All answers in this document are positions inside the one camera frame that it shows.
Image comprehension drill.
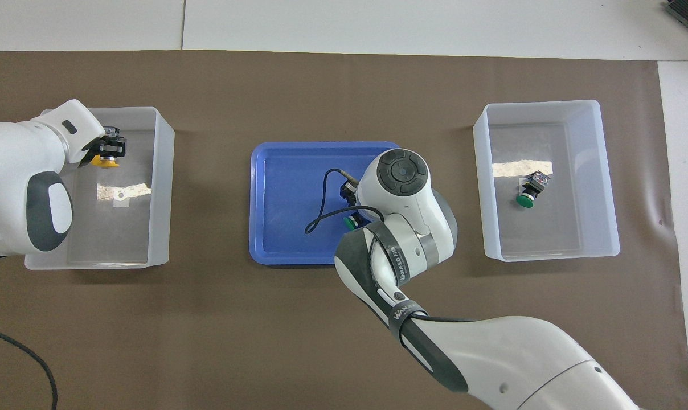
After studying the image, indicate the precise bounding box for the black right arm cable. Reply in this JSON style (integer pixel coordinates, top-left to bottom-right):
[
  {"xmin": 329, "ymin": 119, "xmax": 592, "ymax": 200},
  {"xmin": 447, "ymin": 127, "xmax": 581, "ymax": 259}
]
[{"xmin": 304, "ymin": 168, "xmax": 478, "ymax": 325}]

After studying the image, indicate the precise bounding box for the yellow push button switch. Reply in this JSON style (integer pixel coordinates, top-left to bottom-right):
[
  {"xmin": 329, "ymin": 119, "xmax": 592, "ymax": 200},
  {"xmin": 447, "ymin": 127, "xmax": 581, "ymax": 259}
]
[{"xmin": 91, "ymin": 126, "xmax": 121, "ymax": 170}]

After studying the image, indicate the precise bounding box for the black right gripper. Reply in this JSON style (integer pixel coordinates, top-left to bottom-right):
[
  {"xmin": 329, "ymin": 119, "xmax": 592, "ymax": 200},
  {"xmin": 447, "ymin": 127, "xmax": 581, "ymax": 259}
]
[{"xmin": 339, "ymin": 178, "xmax": 361, "ymax": 205}]

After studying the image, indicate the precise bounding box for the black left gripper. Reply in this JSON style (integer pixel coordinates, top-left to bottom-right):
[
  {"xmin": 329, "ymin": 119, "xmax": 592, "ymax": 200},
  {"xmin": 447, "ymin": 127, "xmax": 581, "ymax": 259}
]
[{"xmin": 79, "ymin": 135, "xmax": 128, "ymax": 167}]

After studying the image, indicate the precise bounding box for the translucent white plastic box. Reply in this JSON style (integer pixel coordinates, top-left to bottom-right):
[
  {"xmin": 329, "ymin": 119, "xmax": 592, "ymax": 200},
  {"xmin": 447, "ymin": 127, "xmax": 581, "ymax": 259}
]
[
  {"xmin": 24, "ymin": 106, "xmax": 175, "ymax": 270},
  {"xmin": 473, "ymin": 100, "xmax": 621, "ymax": 263}
]

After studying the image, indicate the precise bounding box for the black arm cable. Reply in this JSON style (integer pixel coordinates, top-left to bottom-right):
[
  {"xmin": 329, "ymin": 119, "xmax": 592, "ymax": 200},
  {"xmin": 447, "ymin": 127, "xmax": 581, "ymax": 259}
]
[
  {"xmin": 0, "ymin": 325, "xmax": 58, "ymax": 410},
  {"xmin": 304, "ymin": 168, "xmax": 478, "ymax": 325}
]

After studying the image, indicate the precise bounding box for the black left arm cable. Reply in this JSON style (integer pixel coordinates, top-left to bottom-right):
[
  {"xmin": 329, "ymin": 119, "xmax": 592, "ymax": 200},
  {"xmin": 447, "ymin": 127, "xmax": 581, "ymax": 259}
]
[{"xmin": 0, "ymin": 325, "xmax": 58, "ymax": 410}]

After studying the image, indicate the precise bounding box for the blue plastic tray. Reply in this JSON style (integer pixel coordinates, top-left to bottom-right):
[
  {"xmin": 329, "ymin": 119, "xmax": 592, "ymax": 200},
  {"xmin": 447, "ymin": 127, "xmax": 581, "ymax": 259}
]
[{"xmin": 249, "ymin": 141, "xmax": 407, "ymax": 266}]

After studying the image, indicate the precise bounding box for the brown paper table mat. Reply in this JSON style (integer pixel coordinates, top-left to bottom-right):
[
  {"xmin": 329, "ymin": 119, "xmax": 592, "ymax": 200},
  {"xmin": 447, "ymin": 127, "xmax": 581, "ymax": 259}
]
[{"xmin": 0, "ymin": 50, "xmax": 688, "ymax": 410}]

